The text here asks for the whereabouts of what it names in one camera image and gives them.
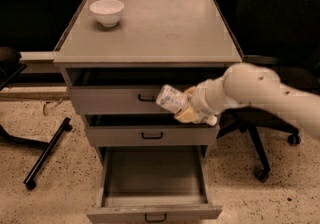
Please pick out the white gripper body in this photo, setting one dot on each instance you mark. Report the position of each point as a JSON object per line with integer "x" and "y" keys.
{"x": 199, "y": 102}

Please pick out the clear plastic bottle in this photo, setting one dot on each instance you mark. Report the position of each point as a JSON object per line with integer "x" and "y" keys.
{"x": 173, "y": 100}

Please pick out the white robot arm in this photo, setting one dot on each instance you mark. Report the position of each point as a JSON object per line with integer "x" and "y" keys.
{"x": 247, "y": 85}

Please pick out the grey middle drawer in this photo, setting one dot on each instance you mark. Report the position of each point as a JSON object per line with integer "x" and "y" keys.
{"x": 146, "y": 130}

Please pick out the grey drawer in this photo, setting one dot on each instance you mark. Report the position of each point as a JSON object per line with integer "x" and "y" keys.
{"x": 129, "y": 90}
{"x": 146, "y": 130}
{"x": 153, "y": 185}

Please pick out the grey drawer cabinet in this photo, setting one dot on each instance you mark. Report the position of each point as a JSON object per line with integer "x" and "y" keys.
{"x": 151, "y": 33}

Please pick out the grey bottom drawer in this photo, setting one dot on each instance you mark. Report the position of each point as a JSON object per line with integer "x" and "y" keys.
{"x": 153, "y": 185}

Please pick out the grey top drawer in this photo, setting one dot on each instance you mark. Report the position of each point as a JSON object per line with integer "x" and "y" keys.
{"x": 129, "y": 90}

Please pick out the black office chair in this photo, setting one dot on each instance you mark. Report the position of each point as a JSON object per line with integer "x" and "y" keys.
{"x": 283, "y": 35}

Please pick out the white ceramic bowl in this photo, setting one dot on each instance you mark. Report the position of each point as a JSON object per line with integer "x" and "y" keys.
{"x": 107, "y": 12}

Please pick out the dark stool seat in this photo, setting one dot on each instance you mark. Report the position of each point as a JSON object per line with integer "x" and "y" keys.
{"x": 10, "y": 65}

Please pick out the black stand base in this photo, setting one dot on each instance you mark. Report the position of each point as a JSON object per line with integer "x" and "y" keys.
{"x": 45, "y": 147}

